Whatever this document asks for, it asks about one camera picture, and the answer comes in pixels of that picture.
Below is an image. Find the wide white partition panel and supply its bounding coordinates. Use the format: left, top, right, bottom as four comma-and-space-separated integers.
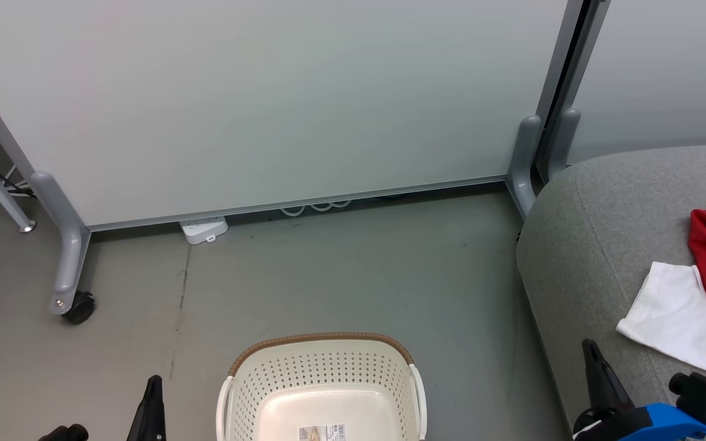
0, 0, 586, 317

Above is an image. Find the red and white garment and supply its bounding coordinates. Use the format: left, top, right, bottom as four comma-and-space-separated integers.
617, 195, 706, 386

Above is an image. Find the white looped cable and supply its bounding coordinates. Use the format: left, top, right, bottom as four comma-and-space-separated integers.
279, 198, 354, 217

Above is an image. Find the grey fabric sofa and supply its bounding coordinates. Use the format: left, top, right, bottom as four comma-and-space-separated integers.
515, 144, 706, 441

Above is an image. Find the black castor wheel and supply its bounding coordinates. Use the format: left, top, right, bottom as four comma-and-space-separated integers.
62, 291, 96, 325

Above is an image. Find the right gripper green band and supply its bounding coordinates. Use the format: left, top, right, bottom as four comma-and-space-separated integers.
574, 339, 651, 441

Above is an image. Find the white partition panel behind sofa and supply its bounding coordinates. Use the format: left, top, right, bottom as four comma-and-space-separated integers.
546, 0, 706, 182

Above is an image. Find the white power strip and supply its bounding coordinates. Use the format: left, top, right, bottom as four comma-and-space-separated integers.
180, 216, 229, 246

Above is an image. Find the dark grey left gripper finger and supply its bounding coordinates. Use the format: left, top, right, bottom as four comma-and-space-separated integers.
126, 375, 167, 441

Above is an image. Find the paper label sticker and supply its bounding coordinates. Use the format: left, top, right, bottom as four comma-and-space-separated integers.
298, 423, 347, 441

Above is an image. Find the cream perforated laundry basket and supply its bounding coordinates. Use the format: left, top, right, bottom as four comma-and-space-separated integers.
216, 333, 428, 441

